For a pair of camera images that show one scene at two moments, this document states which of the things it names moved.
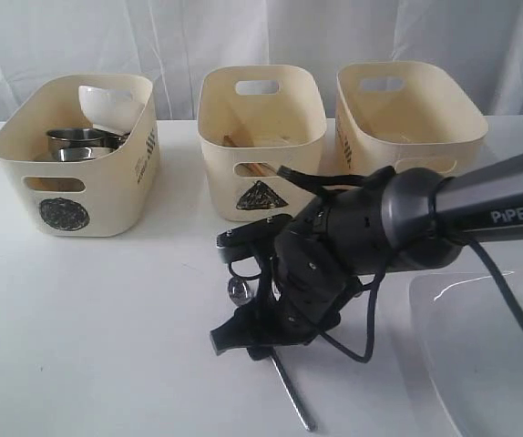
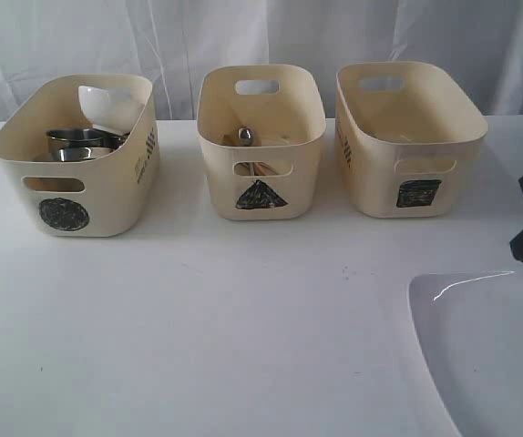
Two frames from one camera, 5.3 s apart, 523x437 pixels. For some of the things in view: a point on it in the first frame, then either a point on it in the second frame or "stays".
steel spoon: [240, 293] to [246, 135]
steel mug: [113, 140] stays
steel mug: [73, 137] stays
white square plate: [491, 376] stays
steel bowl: [82, 153] stays
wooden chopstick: [258, 169] to [231, 139]
